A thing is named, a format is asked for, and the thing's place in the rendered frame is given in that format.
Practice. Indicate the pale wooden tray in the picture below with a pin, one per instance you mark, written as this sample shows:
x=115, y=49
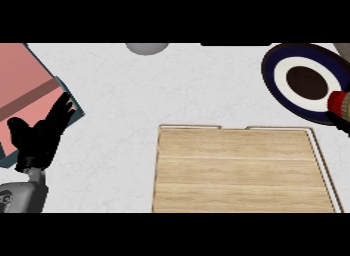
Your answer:
x=242, y=169

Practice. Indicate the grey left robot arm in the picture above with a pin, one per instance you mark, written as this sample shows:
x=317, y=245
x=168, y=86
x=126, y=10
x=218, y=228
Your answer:
x=14, y=196

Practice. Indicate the pink box with teal rim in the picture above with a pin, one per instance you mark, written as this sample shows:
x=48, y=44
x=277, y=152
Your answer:
x=19, y=96

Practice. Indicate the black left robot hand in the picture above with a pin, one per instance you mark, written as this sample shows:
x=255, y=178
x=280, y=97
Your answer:
x=39, y=136

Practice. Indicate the navy and white plate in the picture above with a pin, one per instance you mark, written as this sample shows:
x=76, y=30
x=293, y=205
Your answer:
x=304, y=83

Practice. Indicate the red wrapper cupcake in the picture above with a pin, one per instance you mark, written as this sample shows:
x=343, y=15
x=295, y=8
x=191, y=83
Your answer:
x=345, y=106

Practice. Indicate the grey rounded object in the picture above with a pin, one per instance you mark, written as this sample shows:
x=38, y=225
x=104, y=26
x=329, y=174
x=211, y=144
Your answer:
x=146, y=48

